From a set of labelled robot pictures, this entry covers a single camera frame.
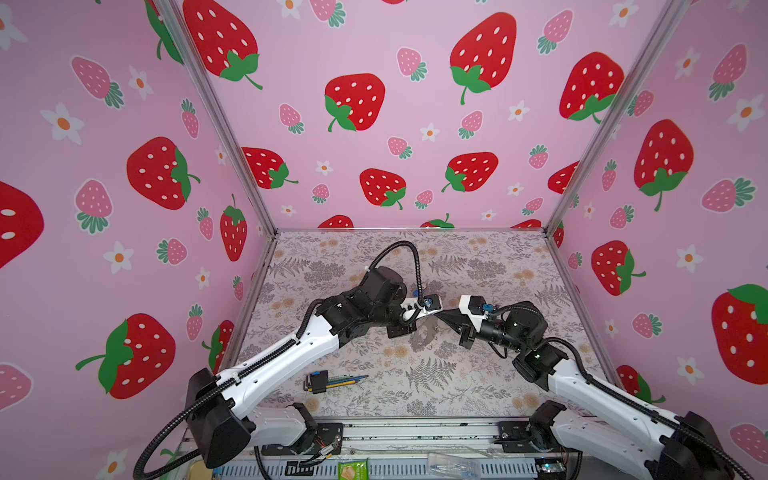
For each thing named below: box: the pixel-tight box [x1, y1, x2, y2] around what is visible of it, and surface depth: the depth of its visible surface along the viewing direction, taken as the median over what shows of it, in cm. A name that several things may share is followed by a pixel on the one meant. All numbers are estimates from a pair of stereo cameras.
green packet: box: [337, 458, 369, 480], surface depth 70 cm
